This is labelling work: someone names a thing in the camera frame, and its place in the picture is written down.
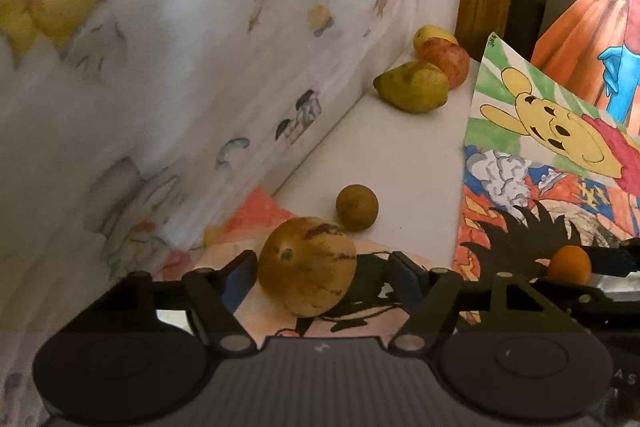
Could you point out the wall poster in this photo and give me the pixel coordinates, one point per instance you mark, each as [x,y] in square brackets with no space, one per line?
[575,37]

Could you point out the yellow fruit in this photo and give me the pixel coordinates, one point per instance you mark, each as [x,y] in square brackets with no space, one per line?
[431,34]

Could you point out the red apple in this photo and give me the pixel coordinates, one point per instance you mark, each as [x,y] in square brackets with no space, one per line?
[447,63]

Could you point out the striped pepino melon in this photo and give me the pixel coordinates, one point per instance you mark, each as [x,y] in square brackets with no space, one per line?
[307,274]

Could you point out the green pear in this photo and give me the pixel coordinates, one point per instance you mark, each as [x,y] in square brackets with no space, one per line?
[412,87]

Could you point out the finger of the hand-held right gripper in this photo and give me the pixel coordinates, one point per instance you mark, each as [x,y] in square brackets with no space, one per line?
[615,262]

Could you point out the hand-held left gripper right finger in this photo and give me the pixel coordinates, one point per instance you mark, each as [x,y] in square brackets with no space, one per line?
[404,276]

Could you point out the yellow bear drawing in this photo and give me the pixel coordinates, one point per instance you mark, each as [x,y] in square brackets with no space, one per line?
[525,107]

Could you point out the small orange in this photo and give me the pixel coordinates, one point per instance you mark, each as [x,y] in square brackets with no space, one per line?
[570,265]

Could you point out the small round brown fruit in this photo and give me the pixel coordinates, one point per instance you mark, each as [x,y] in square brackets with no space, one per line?
[356,207]

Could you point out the white printed blanket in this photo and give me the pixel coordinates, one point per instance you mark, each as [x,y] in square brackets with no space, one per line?
[175,57]

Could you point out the red and orange cartoon drawing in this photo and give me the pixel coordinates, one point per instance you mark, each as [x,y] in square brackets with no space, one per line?
[500,217]

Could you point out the cartoon boys drawing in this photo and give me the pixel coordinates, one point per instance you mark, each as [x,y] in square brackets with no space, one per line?
[260,207]

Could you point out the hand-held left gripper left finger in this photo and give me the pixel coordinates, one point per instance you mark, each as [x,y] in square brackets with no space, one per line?
[240,278]

